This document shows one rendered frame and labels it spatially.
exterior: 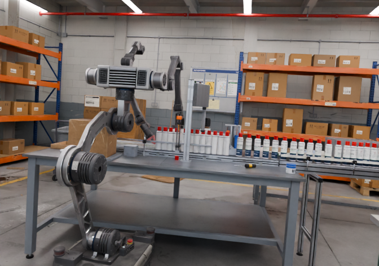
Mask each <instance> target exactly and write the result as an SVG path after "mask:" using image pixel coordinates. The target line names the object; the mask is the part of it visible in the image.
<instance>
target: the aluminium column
mask: <svg viewBox="0 0 379 266"><path fill-rule="evenodd" d="M194 82H195V80H194V79H189V80H188V85H194ZM187 100H193V88H188V95H187ZM191 122H192V103H187V111H186V126H185V135H184V151H183V161H188V160H189V153H190V137H191Z"/></svg>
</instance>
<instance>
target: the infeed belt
mask: <svg viewBox="0 0 379 266"><path fill-rule="evenodd" d="M145 150H155V149H152V148H145ZM158 151H166V150H158ZM166 152H174V151H166ZM192 154H200V153H192ZM205 155H212V156H220V155H213V154H205ZM221 156H223V155H221ZM226 157H237V156H233V155H228V156H226ZM239 158H246V157H245V156H242V157H239ZM250 158H252V159H263V158H253V157H250ZM265 160H273V159H271V158H269V159H265ZM273 161H278V160H273Z"/></svg>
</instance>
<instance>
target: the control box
mask: <svg viewBox="0 0 379 266"><path fill-rule="evenodd" d="M209 94H210V85H206V84H202V83H194V86H193V100H192V106H193V107H209Z"/></svg>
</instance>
